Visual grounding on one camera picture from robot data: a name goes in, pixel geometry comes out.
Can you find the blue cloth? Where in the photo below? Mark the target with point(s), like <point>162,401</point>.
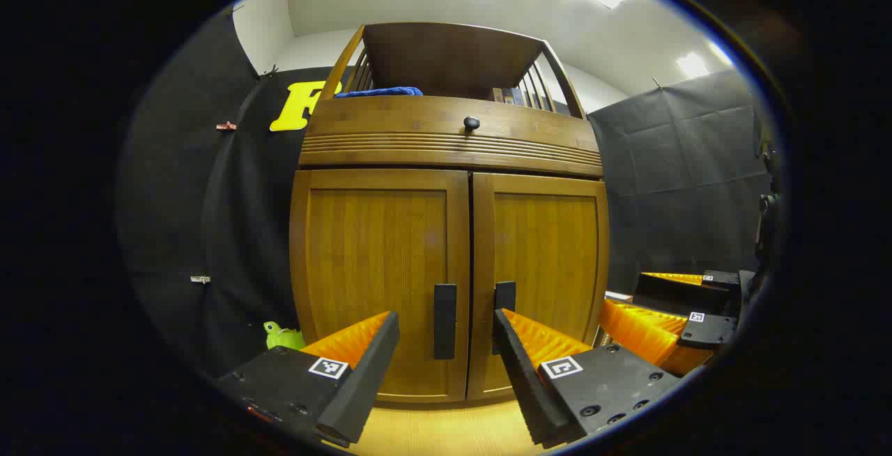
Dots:
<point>380,92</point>

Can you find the row of small books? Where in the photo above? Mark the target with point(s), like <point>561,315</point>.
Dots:
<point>507,96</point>

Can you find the small ceiling light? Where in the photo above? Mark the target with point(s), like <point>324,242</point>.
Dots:
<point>693,64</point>

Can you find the green toy frog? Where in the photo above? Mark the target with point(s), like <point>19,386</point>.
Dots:
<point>282,337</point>

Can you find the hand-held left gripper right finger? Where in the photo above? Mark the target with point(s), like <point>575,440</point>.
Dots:
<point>523,386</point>

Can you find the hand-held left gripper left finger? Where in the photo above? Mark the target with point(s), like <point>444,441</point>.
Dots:
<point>369,379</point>

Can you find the wooden cabinet door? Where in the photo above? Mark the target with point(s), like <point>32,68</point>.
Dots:
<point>376,268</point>
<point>550,254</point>

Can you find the wooden cabinet drawer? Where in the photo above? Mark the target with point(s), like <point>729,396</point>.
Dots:
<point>390,121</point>

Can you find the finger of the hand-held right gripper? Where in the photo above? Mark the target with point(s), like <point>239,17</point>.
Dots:
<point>676,297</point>
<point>707,334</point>

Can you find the black round drawer knob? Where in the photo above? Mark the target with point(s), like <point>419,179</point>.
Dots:
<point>472,123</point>

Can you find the wooden double-door shoe cabinet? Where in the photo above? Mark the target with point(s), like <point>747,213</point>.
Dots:
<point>446,58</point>

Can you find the red clip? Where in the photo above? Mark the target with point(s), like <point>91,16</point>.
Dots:
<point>225,125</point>

